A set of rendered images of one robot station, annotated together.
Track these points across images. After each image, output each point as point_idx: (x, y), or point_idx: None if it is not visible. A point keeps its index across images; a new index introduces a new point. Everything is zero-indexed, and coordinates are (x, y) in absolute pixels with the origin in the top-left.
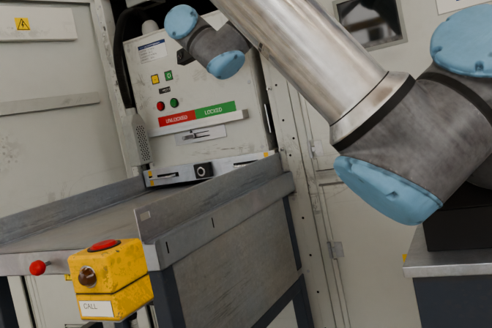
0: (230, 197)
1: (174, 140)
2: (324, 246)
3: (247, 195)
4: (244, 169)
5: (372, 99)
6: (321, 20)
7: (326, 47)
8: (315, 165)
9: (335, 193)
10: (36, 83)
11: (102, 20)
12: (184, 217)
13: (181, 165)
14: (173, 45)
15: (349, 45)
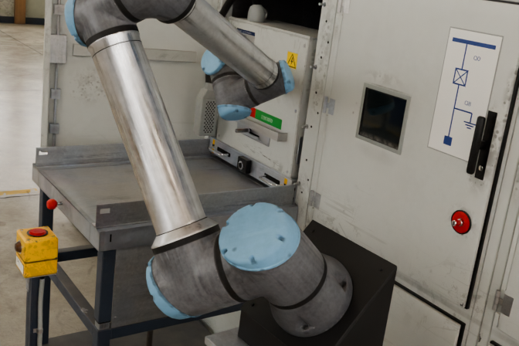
0: (205, 212)
1: (237, 125)
2: None
3: (219, 217)
4: (235, 193)
5: (164, 237)
6: (159, 174)
7: (154, 193)
8: (310, 213)
9: None
10: (142, 34)
11: None
12: (144, 218)
13: (233, 150)
14: (259, 42)
15: (171, 197)
